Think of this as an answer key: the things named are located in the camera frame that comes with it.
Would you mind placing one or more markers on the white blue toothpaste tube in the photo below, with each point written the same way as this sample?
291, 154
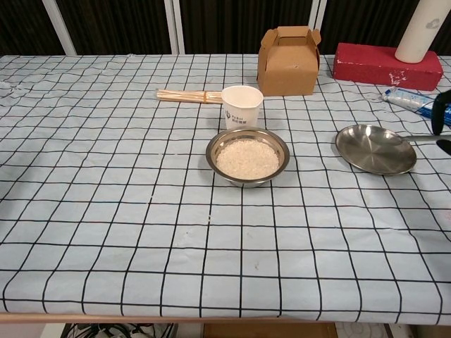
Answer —
405, 98

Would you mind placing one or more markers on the black partition screen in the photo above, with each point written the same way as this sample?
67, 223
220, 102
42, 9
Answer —
123, 24

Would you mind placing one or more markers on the white paper cup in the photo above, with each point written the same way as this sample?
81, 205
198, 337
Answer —
241, 112

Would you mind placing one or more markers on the brown cardboard takeaway box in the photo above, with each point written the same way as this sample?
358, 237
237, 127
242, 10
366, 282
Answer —
287, 70

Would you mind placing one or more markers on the red block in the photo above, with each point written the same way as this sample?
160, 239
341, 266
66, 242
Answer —
366, 65

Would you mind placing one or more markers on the metal bowl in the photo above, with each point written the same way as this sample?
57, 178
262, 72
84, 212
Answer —
211, 155

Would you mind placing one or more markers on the blue checkered tablecloth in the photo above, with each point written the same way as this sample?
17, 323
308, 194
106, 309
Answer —
123, 211

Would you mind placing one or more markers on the white cylindrical bottle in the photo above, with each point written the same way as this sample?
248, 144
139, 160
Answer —
417, 31

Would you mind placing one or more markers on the wooden chopstick bundle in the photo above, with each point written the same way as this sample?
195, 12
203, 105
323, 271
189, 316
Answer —
183, 95

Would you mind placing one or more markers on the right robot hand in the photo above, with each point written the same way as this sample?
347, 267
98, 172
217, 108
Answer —
438, 116

